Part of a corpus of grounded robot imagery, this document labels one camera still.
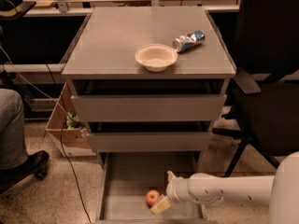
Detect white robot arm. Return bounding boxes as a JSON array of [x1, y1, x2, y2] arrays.
[[150, 152, 299, 224]]

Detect black office chair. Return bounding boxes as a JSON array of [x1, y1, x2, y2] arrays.
[[213, 0, 299, 175]]

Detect red apple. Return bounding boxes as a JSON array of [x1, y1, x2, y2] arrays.
[[146, 189, 160, 206]]

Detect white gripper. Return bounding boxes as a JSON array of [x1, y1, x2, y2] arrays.
[[150, 171, 191, 215]]

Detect top grey drawer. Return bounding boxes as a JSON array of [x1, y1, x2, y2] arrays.
[[71, 95, 226, 121]]

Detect black floor cable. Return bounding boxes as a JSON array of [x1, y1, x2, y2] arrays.
[[45, 63, 93, 224]]

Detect crushed blue soda can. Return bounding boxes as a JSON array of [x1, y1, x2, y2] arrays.
[[173, 30, 206, 52]]

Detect green item in box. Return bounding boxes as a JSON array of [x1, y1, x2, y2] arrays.
[[65, 111, 80, 130]]

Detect grey drawer cabinet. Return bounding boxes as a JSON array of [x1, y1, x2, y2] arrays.
[[61, 6, 237, 224]]

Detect open bottom grey drawer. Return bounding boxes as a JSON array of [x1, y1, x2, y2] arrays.
[[94, 152, 207, 224]]

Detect person leg in jeans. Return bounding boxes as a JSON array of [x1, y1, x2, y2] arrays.
[[0, 89, 28, 170]]

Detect white cable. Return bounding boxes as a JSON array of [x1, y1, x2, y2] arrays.
[[0, 45, 68, 115]]

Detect black shoe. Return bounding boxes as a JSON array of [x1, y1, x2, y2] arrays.
[[0, 150, 50, 187]]

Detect cardboard box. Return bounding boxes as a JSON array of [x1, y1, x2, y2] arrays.
[[46, 84, 93, 157]]

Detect middle grey drawer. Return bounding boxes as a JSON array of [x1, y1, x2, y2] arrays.
[[87, 132, 211, 152]]

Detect white paper bowl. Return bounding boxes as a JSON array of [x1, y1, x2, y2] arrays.
[[135, 44, 178, 72]]

